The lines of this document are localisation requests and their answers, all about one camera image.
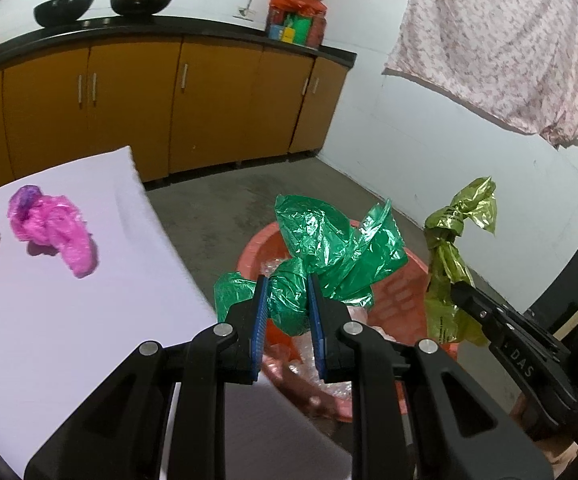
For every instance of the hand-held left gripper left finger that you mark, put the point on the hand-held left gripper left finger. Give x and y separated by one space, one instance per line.
259 330

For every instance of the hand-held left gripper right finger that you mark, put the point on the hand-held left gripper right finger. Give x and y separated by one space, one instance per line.
315 330

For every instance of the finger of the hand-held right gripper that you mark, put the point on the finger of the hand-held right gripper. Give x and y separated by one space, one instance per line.
484 312

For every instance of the clear bubble wrap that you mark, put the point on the clear bubble wrap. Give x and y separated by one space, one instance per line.
299 360

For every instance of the olive green plastic bag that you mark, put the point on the olive green plastic bag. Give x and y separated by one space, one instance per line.
444 280

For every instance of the red plastic basket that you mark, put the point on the red plastic basket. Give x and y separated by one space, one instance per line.
404 300

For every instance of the wooden stick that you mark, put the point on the wooden stick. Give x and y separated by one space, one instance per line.
569 322

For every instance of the pink plastic bag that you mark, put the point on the pink plastic bag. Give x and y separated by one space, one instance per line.
54 225

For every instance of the floral hanging cloth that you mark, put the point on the floral hanging cloth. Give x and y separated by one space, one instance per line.
494 45

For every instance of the red bag with colourful boxes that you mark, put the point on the red bag with colourful boxes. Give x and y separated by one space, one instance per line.
294 22

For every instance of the black kitchen countertop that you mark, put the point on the black kitchen countertop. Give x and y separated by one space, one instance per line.
194 27

